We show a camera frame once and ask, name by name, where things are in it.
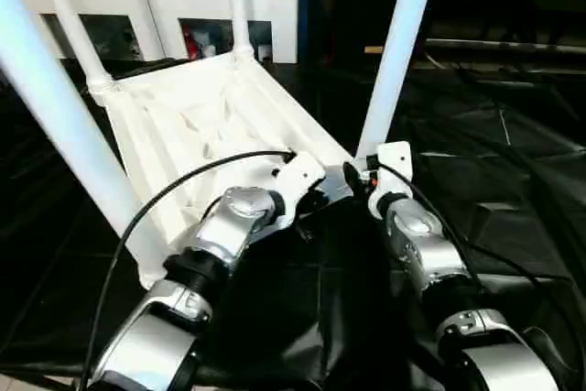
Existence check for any white plastic table top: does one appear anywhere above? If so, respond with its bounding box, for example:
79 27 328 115
89 52 358 290

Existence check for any black mat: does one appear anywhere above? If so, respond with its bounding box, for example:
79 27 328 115
0 56 586 391

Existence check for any black box with orange label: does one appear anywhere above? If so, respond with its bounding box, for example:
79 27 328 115
299 0 429 67

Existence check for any white cabinet with glass doors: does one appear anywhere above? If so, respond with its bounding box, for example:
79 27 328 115
13 0 301 62

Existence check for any grey metal rail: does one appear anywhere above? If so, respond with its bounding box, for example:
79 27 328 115
425 38 586 54

